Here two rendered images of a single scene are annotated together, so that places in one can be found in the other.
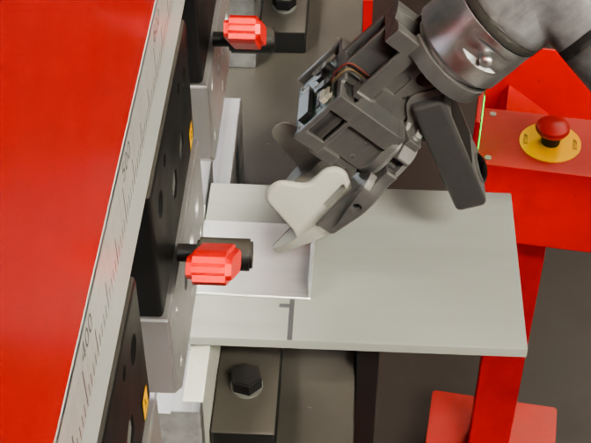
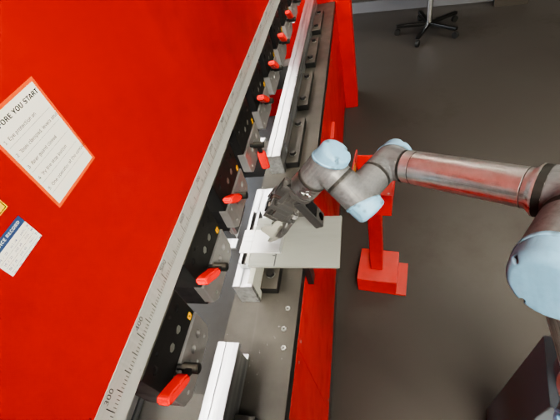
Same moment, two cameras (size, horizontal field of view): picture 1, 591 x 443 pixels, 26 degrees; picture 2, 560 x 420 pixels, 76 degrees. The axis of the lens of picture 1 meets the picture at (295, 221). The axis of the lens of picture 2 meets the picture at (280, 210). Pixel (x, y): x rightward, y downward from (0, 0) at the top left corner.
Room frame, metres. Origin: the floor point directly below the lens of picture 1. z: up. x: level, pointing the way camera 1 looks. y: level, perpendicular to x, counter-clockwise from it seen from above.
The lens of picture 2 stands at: (0.11, -0.26, 1.84)
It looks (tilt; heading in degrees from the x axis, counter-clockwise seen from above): 47 degrees down; 20
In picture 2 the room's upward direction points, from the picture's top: 19 degrees counter-clockwise
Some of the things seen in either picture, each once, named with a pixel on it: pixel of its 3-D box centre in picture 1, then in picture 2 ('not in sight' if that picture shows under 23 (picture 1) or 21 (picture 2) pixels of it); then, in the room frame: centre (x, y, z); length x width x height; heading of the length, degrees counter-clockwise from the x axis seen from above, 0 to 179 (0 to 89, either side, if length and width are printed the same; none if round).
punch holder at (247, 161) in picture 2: not in sight; (236, 137); (0.92, 0.08, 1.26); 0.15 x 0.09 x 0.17; 177
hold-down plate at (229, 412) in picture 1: (256, 310); (277, 250); (0.79, 0.04, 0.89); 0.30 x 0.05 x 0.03; 177
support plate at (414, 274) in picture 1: (359, 265); (296, 241); (0.74, -0.05, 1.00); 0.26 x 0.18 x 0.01; 87
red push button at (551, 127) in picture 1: (551, 134); not in sight; (1.16, -0.30, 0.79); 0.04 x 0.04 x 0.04
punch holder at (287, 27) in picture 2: not in sight; (277, 18); (1.72, 0.04, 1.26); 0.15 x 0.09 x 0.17; 177
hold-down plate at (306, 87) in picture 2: not in sight; (305, 90); (1.75, -0.01, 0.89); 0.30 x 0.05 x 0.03; 177
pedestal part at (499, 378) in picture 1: (507, 331); (376, 234); (1.20, -0.30, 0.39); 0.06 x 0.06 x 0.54; 79
